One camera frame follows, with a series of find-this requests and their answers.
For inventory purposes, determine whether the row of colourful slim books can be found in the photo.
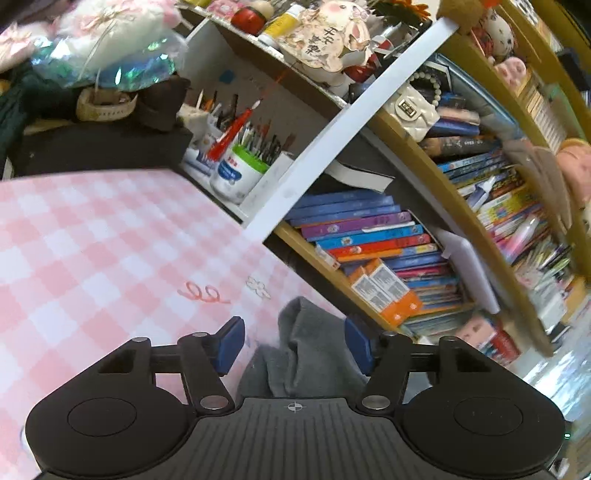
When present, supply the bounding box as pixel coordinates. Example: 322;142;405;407
285;190;462;324

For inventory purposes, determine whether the white quilted handbag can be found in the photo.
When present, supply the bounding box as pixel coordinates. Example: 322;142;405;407
382;69;440;143

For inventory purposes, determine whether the wooden bookshelf with white frame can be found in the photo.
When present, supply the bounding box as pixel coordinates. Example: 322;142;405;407
249;0;591;365

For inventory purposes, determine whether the cartoon paper plaque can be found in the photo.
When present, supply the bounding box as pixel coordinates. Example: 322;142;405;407
283;0;374;73

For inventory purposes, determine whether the white side shelf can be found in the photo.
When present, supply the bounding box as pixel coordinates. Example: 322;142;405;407
178;9;352;217

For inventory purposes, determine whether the dark green cloth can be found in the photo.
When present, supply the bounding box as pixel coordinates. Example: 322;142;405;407
0;69;42;162

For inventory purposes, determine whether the white bottle with blue label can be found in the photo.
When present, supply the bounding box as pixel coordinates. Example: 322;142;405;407
210;143;271;205

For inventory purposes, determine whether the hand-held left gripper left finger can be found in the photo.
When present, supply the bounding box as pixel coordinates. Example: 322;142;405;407
95;316;246;414

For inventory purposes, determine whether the thick black-cover book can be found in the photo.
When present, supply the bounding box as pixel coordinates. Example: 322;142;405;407
324;158;394;192

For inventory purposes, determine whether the pink plush toy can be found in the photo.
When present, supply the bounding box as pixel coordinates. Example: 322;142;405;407
554;138;591;208

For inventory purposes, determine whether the cream plush toy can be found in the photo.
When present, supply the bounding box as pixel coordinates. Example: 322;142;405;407
482;0;527;84

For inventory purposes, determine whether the row of assorted books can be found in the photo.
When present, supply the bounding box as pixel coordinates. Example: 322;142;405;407
418;92;578;296

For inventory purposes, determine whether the grey sweatshirt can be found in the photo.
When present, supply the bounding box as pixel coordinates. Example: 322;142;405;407
235;296;372;398

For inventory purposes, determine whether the yellow paint bottle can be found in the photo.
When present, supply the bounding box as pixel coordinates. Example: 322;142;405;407
259;11;301;47

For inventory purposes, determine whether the dark brown pouch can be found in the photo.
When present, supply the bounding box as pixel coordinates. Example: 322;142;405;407
134;76;192;132

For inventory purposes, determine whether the white plush in iridescent wrap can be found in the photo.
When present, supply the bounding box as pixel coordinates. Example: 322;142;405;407
32;0;188;90

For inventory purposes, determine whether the orange and white box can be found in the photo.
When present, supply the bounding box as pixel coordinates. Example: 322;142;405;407
346;268;404;328
365;257;423;317

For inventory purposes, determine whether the beige wristwatch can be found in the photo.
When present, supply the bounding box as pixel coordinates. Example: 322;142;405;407
76;88;138;121

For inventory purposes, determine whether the red round jar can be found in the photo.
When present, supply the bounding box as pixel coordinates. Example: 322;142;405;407
231;4;269;33

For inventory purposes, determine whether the black box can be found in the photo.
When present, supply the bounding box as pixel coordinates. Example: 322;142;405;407
9;121;194;178

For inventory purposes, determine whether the pink checked cartoon tablecloth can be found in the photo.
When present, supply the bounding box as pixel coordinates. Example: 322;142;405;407
0;167;352;480

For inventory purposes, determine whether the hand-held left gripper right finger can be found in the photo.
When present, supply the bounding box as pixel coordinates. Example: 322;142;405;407
344;318;497;412

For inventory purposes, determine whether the holder with pens and pencils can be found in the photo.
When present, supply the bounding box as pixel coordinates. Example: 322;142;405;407
194;90;296;167

